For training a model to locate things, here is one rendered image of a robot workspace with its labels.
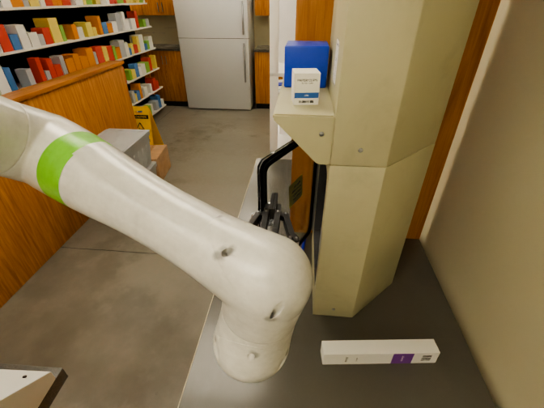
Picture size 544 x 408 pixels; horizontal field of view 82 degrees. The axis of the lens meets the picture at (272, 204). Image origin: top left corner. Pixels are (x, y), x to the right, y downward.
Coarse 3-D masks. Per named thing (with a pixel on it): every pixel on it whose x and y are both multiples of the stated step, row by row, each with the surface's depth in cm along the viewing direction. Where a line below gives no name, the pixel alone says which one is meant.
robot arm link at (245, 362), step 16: (224, 336) 39; (288, 336) 39; (224, 352) 40; (240, 352) 38; (256, 352) 38; (272, 352) 38; (224, 368) 41; (240, 368) 39; (256, 368) 39; (272, 368) 40
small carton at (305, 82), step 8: (296, 72) 60; (304, 72) 60; (312, 72) 60; (296, 80) 60; (304, 80) 60; (312, 80) 60; (320, 80) 60; (296, 88) 60; (304, 88) 60; (312, 88) 61; (296, 96) 61; (304, 96) 61; (312, 96) 61; (296, 104) 62; (304, 104) 62; (312, 104) 62
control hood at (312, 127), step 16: (288, 96) 67; (320, 96) 67; (288, 112) 58; (304, 112) 58; (320, 112) 58; (288, 128) 59; (304, 128) 58; (320, 128) 58; (304, 144) 60; (320, 144) 60; (320, 160) 62
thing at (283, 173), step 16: (288, 160) 79; (304, 160) 87; (272, 176) 74; (288, 176) 82; (304, 176) 91; (272, 192) 77; (288, 192) 85; (304, 192) 95; (288, 208) 88; (304, 208) 99; (304, 224) 103
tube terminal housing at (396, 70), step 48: (336, 0) 67; (384, 0) 46; (432, 0) 47; (384, 48) 50; (432, 48) 53; (336, 96) 57; (384, 96) 54; (432, 96) 61; (336, 144) 59; (384, 144) 59; (432, 144) 71; (336, 192) 65; (384, 192) 65; (336, 240) 73; (384, 240) 77; (336, 288) 81; (384, 288) 95
